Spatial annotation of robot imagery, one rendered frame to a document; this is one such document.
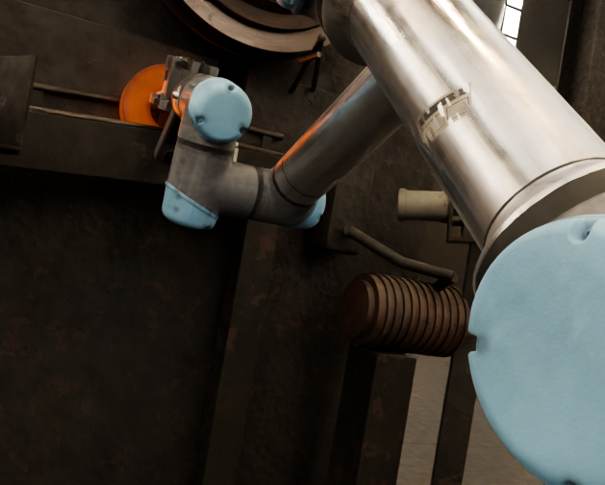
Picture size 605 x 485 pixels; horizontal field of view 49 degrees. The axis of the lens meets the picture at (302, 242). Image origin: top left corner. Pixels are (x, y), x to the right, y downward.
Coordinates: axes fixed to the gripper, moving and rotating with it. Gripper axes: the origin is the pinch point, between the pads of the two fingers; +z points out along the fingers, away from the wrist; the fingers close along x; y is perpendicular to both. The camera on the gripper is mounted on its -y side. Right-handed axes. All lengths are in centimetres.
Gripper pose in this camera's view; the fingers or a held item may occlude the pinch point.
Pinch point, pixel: (169, 100)
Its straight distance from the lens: 116.7
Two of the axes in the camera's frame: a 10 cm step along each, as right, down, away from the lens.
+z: -3.6, -2.9, 8.9
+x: -9.0, -1.6, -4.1
